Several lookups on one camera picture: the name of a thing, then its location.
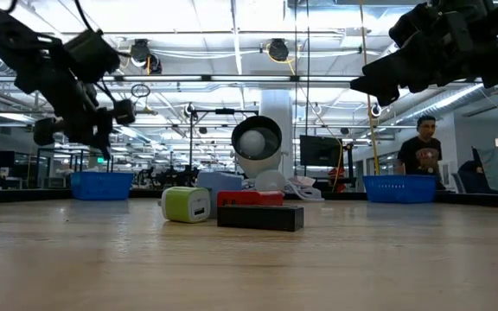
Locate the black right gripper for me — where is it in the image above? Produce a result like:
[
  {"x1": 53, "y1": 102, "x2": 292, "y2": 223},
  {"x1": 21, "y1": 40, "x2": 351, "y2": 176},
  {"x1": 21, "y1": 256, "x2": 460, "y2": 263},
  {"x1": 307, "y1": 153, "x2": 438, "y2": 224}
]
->
[{"x1": 350, "y1": 0, "x2": 498, "y2": 107}]

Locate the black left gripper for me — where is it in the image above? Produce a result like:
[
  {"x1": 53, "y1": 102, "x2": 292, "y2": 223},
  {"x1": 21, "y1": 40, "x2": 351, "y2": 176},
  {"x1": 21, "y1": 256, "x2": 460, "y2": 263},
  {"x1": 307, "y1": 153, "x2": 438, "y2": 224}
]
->
[{"x1": 32, "y1": 81, "x2": 137, "y2": 160}]

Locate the green USB wall charger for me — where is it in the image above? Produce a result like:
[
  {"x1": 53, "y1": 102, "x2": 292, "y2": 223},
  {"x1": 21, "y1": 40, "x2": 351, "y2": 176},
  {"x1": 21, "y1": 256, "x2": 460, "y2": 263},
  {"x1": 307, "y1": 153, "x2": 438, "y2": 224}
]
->
[{"x1": 157, "y1": 186, "x2": 212, "y2": 224}]

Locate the light blue wall charger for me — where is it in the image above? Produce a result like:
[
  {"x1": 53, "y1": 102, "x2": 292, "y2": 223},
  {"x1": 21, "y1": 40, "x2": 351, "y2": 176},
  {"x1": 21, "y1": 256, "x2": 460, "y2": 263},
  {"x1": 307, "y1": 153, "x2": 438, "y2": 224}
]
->
[{"x1": 196, "y1": 171, "x2": 244, "y2": 219}]

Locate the red USB wall charger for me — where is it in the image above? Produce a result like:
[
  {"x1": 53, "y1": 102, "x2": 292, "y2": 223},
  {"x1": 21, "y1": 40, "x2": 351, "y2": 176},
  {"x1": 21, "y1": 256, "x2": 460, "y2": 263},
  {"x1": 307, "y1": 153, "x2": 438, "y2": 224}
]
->
[{"x1": 216, "y1": 190, "x2": 284, "y2": 207}]

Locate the black rectangular box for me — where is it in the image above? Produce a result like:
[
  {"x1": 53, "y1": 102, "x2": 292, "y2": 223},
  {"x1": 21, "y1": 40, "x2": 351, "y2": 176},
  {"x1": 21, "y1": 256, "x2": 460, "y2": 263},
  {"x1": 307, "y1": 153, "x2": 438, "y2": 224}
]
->
[{"x1": 216, "y1": 205, "x2": 305, "y2": 232}]

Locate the blue plastic basket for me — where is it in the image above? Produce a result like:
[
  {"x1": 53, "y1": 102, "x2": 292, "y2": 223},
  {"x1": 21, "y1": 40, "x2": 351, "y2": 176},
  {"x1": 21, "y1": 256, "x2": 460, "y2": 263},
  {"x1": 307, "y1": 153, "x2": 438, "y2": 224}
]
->
[
  {"x1": 362, "y1": 175, "x2": 438, "y2": 204},
  {"x1": 69, "y1": 171, "x2": 136, "y2": 201}
]

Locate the red background equipment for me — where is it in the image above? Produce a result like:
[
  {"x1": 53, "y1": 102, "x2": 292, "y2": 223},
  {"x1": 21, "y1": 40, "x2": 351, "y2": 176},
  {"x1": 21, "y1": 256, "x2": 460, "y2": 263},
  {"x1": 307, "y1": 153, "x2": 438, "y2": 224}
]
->
[{"x1": 327, "y1": 167, "x2": 348, "y2": 194}]

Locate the grey tarp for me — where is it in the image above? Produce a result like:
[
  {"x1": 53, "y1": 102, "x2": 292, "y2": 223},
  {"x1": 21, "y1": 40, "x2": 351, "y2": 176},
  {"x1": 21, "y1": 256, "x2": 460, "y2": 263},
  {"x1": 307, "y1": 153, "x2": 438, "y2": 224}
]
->
[{"x1": 471, "y1": 146, "x2": 498, "y2": 185}]

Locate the white spot lamp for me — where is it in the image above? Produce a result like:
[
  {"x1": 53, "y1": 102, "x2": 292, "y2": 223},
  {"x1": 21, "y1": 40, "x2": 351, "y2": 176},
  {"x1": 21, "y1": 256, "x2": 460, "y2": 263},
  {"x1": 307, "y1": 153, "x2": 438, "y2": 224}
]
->
[{"x1": 230, "y1": 115, "x2": 288, "y2": 194}]

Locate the yellow hanging cable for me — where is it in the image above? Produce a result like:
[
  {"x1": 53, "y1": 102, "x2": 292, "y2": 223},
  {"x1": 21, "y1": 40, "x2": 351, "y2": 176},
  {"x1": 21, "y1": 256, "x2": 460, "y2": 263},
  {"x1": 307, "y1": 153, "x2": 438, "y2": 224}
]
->
[{"x1": 358, "y1": 0, "x2": 380, "y2": 176}]

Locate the black stand frame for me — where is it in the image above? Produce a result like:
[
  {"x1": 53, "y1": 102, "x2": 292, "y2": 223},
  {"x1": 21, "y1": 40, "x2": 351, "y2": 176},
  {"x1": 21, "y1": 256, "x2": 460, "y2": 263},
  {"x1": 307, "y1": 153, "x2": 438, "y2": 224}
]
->
[{"x1": 187, "y1": 107, "x2": 259, "y2": 174}]

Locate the black table frame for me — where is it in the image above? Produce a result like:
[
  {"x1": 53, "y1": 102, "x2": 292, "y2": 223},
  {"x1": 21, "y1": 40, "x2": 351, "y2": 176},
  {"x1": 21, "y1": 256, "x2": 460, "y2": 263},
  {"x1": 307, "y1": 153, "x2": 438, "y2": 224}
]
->
[{"x1": 0, "y1": 187, "x2": 498, "y2": 211}]

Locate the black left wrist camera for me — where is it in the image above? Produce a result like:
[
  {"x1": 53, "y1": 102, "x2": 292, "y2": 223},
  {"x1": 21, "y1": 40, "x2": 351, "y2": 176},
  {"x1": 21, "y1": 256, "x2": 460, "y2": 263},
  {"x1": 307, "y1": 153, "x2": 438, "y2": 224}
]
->
[{"x1": 65, "y1": 29, "x2": 121, "y2": 84}]

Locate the black hanging cable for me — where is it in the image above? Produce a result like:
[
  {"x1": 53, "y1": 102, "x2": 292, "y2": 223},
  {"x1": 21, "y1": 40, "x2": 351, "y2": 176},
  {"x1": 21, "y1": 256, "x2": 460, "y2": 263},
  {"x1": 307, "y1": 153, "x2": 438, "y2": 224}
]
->
[{"x1": 304, "y1": 0, "x2": 312, "y2": 174}]

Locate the black ceiling cable reel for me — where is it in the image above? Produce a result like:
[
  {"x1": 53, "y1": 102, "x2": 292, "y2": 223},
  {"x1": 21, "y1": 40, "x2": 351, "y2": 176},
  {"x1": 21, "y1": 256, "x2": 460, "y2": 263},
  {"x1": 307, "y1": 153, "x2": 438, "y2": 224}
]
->
[
  {"x1": 268, "y1": 38, "x2": 291, "y2": 62},
  {"x1": 128, "y1": 38, "x2": 163, "y2": 75}
]

